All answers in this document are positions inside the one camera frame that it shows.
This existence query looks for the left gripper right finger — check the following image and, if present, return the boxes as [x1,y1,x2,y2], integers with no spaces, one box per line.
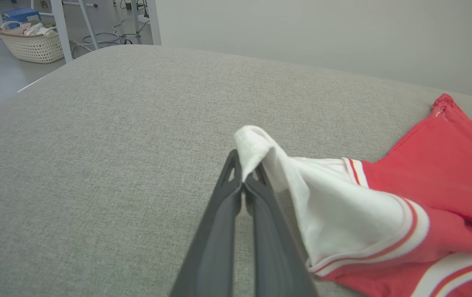
[244,163,319,297]

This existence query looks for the grey metal partition post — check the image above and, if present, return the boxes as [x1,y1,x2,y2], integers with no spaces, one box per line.
[145,0,162,45]

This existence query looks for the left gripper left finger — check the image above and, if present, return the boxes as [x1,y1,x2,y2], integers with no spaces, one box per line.
[169,149,243,297]

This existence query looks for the white slanted table leg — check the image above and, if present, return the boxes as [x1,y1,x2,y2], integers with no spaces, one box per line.
[78,0,100,50]

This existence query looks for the white clothes pile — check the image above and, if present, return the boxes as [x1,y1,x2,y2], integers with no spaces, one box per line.
[20,22,57,38]

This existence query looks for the white floor cable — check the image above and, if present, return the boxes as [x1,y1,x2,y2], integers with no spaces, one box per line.
[70,20,138,52]

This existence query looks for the cream woven laundry basket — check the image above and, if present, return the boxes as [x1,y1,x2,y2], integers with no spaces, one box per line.
[0,21,66,64]

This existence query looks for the blue plastic box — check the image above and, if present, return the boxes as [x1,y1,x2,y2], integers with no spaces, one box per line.
[2,8,42,30]

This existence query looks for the red and white shirt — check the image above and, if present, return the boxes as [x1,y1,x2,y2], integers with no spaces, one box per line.
[234,93,472,297]

